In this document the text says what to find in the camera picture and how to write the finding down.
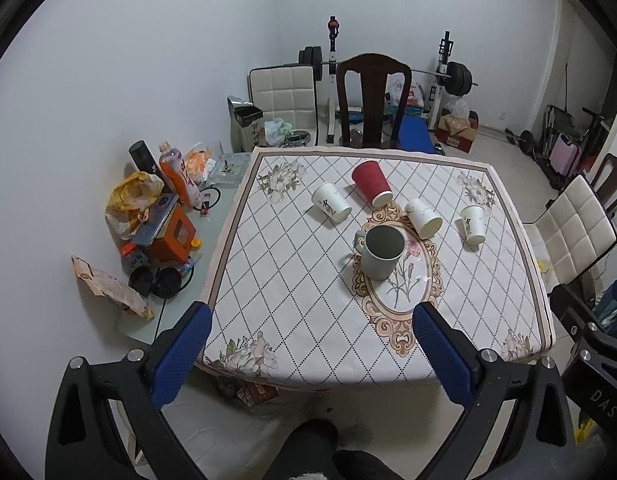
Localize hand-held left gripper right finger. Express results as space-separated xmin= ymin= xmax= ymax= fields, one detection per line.
xmin=413 ymin=301 xmax=574 ymax=480

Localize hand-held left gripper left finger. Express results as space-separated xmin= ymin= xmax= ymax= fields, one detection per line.
xmin=46 ymin=301 xmax=212 ymax=480

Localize white paper cup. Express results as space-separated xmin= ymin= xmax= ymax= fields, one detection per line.
xmin=311 ymin=182 xmax=352 ymax=222
xmin=461 ymin=204 xmax=487 ymax=247
xmin=405 ymin=198 xmax=443 ymax=240

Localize red paper cup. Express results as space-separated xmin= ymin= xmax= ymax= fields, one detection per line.
xmin=351 ymin=160 xmax=393 ymax=208

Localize red patterned packet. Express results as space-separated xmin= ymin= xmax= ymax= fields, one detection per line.
xmin=218 ymin=377 xmax=279 ymax=407

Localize black headphones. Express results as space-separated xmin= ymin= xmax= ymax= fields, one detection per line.
xmin=128 ymin=265 xmax=194 ymax=301

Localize blue cloth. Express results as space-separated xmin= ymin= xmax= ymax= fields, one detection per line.
xmin=596 ymin=277 xmax=617 ymax=333

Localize brown paper packet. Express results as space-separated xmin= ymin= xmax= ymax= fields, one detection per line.
xmin=71 ymin=255 xmax=155 ymax=321

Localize grey ceramic mug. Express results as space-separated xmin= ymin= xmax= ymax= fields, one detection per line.
xmin=353 ymin=224 xmax=406 ymax=281

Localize orange box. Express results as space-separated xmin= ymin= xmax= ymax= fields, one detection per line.
xmin=148 ymin=205 xmax=198 ymax=265

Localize floral printed tablecloth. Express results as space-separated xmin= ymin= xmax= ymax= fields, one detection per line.
xmin=196 ymin=146 xmax=557 ymax=391

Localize grey flat device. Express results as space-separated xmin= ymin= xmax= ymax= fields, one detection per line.
xmin=133 ymin=194 xmax=182 ymax=247

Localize person's dark-clad leg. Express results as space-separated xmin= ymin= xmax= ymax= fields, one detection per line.
xmin=276 ymin=419 xmax=404 ymax=480

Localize white padded chair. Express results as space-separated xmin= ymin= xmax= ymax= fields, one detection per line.
xmin=521 ymin=175 xmax=617 ymax=301
xmin=247 ymin=65 xmax=319 ymax=146

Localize yellow plastic bag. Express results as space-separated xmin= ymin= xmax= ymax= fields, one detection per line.
xmin=105 ymin=171 xmax=165 ymax=241

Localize orange drink bottle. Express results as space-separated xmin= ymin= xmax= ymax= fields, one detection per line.
xmin=158 ymin=142 xmax=199 ymax=209

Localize glass ashtray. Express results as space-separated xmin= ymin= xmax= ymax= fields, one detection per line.
xmin=206 ymin=152 xmax=252 ymax=189

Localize orange snack packet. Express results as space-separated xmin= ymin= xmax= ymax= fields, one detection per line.
xmin=181 ymin=142 xmax=214 ymax=184

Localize black cylinder flask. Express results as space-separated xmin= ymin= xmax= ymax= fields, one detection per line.
xmin=128 ymin=140 xmax=165 ymax=194

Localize dark wooden chair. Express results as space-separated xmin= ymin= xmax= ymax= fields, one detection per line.
xmin=591 ymin=152 xmax=617 ymax=216
xmin=336 ymin=53 xmax=414 ymax=151

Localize cardboard box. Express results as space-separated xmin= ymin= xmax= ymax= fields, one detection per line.
xmin=433 ymin=112 xmax=479 ymax=154

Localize blue weight bench pad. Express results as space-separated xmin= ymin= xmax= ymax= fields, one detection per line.
xmin=399 ymin=115 xmax=437 ymax=154

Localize black dumbbell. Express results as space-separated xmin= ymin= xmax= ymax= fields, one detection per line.
xmin=503 ymin=129 xmax=537 ymax=154

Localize dark tea box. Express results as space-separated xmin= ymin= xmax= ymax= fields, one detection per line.
xmin=227 ymin=95 xmax=265 ymax=153

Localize pink suitcase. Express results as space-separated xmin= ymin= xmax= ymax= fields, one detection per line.
xmin=551 ymin=132 xmax=584 ymax=179

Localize green and white plastic bag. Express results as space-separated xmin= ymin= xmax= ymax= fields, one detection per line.
xmin=264 ymin=117 xmax=295 ymax=147

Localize red and white plastic bag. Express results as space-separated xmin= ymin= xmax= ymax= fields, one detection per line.
xmin=386 ymin=77 xmax=425 ymax=109

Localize black barbell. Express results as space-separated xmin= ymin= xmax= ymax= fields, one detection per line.
xmin=283 ymin=46 xmax=477 ymax=98

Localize white barbell rack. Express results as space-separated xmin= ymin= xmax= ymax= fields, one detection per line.
xmin=323 ymin=16 xmax=457 ymax=143

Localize black cable loop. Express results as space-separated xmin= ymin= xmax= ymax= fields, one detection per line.
xmin=198 ymin=186 xmax=224 ymax=210

